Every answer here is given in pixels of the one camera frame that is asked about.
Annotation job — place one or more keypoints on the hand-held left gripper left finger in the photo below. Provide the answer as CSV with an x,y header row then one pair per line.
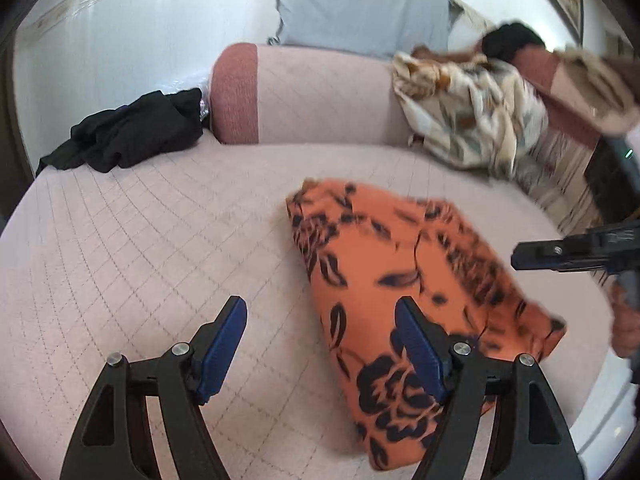
x,y
222,350

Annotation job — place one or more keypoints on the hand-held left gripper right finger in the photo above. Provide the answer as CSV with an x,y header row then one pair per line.
x,y
420,350

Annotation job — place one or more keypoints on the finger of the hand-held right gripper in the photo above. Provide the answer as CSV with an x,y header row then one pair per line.
x,y
555,252

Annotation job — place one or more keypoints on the orange floral garment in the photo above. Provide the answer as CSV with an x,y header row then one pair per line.
x,y
390,260

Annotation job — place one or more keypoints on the person's right hand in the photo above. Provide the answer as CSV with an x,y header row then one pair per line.
x,y
629,330

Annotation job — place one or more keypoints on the striped fringed cloth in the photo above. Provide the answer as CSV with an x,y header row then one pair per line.
x,y
560,180

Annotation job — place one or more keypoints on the tan cloth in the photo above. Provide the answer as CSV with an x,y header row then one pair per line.
x,y
595,90

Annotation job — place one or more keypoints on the pink quilted sofa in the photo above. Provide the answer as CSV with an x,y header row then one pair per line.
x,y
150,240

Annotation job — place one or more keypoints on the pink bolster cushion red end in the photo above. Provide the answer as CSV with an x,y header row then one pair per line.
x,y
540,72
310,95

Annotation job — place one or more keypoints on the beige floral cloth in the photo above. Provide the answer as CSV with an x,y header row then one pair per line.
x,y
475,110

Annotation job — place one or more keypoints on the dark cloth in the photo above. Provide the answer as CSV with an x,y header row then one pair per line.
x,y
510,40

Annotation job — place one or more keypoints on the black garment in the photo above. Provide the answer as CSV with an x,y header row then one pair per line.
x,y
130,135

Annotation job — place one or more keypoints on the grey cloth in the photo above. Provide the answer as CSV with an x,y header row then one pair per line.
x,y
360,5

